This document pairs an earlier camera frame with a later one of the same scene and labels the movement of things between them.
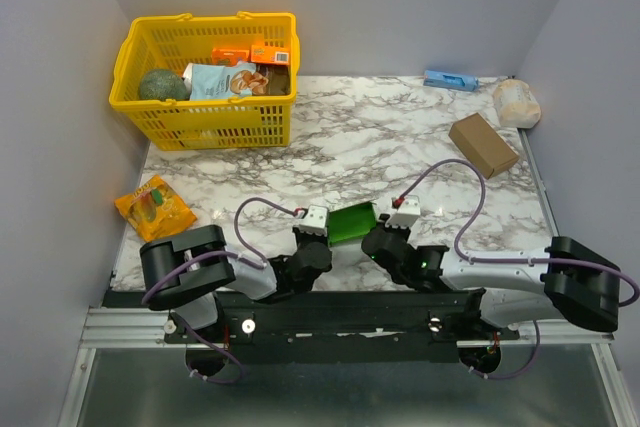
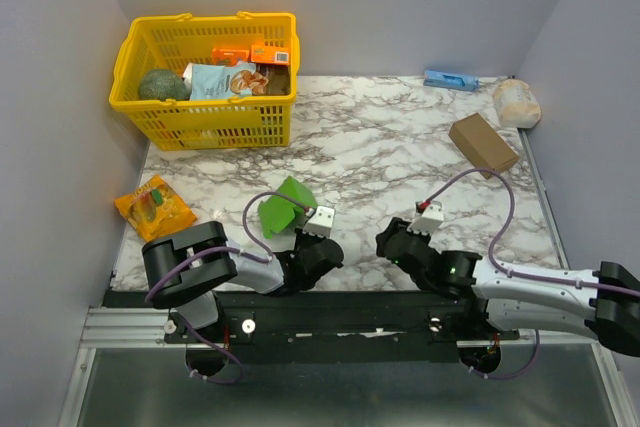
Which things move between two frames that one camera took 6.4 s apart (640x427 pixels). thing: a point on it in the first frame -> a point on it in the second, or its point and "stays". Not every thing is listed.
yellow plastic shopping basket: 154,44 stays
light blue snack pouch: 210,81 stays
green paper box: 351,221 -> 277,213
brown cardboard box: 487,150 stays
